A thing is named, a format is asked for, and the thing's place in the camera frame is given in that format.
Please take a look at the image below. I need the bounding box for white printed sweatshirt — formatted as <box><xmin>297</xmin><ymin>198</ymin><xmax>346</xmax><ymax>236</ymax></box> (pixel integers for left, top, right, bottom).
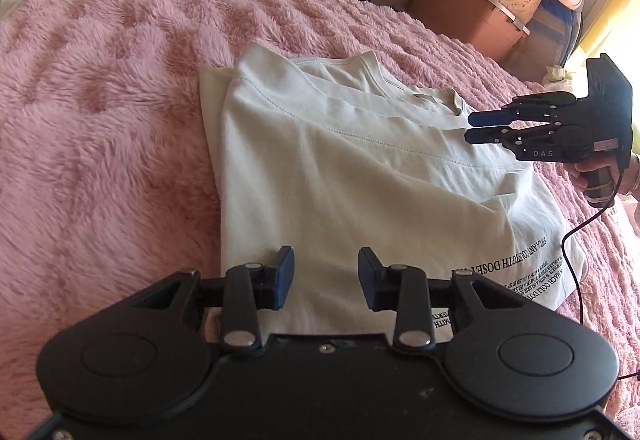
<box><xmin>199</xmin><ymin>42</ymin><xmax>591</xmax><ymax>336</ymax></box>

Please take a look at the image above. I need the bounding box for person's right hand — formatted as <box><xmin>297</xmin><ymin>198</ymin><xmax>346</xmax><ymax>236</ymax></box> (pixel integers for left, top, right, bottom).
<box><xmin>570</xmin><ymin>153</ymin><xmax>640</xmax><ymax>197</ymax></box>

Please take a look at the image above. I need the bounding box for brown storage box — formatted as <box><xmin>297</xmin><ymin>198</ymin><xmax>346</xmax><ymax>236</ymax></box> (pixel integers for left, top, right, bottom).
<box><xmin>410</xmin><ymin>0</ymin><xmax>527</xmax><ymax>64</ymax></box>

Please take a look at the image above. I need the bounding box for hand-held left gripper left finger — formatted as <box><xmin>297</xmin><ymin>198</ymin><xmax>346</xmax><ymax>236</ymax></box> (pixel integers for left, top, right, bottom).
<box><xmin>134</xmin><ymin>246</ymin><xmax>295</xmax><ymax>352</ymax></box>

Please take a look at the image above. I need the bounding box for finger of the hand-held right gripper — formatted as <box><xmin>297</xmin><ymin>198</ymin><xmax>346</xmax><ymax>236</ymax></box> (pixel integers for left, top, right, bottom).
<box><xmin>465</xmin><ymin>120</ymin><xmax>567</xmax><ymax>149</ymax></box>
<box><xmin>469</xmin><ymin>92</ymin><xmax>587</xmax><ymax>127</ymax></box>

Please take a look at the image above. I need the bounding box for black cable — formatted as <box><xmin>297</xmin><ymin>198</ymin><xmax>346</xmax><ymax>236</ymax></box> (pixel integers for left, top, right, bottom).
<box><xmin>561</xmin><ymin>167</ymin><xmax>640</xmax><ymax>380</ymax></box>

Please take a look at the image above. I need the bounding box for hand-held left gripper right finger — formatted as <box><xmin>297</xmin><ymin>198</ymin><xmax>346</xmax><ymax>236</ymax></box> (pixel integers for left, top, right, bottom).
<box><xmin>358</xmin><ymin>247</ymin><xmax>523</xmax><ymax>352</ymax></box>

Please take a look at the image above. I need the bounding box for blue striped storage bag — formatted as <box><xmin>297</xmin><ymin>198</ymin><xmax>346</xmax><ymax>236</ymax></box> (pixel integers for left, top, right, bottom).
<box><xmin>520</xmin><ymin>0</ymin><xmax>584</xmax><ymax>82</ymax></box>

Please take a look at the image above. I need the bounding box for crumpled white cloth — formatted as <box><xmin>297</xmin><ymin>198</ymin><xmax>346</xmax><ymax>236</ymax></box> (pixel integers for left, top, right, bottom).
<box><xmin>542</xmin><ymin>64</ymin><xmax>574</xmax><ymax>84</ymax></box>

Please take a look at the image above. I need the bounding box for pink fluffy blanket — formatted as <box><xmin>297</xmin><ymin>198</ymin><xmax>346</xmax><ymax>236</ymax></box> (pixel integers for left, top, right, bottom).
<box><xmin>0</xmin><ymin>0</ymin><xmax>640</xmax><ymax>426</ymax></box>

